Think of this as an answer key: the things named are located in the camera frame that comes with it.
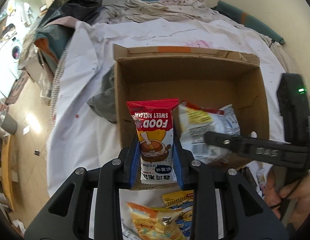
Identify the white yellow snack packet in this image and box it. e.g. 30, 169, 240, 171
177, 100, 242, 165

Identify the orange cheese crisps bag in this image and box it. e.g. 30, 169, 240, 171
126, 202, 186, 240

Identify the red sweet rice cake packet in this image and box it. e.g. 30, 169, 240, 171
126, 98, 179, 185

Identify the person right hand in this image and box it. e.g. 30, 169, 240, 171
264, 167, 310, 230

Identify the yellow blue cartoon snack bag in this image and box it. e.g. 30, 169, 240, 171
162, 190, 194, 239

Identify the white bed sheet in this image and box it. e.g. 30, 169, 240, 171
47, 19, 284, 194

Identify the brown cardboard box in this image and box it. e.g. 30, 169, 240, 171
114, 45, 269, 148

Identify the grey waste bin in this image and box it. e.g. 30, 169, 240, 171
0, 112, 18, 135

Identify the grey crumpled cloth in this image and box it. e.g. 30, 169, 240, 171
87, 66, 116, 124

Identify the teal orange cushion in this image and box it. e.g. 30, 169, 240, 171
212, 0, 286, 45

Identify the crumpled beige blanket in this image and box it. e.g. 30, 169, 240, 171
95, 0, 216, 25

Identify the white washing machine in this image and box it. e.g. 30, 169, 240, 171
0, 32, 23, 80

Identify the black plastic garbage bag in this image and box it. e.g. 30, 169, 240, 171
37, 0, 103, 32

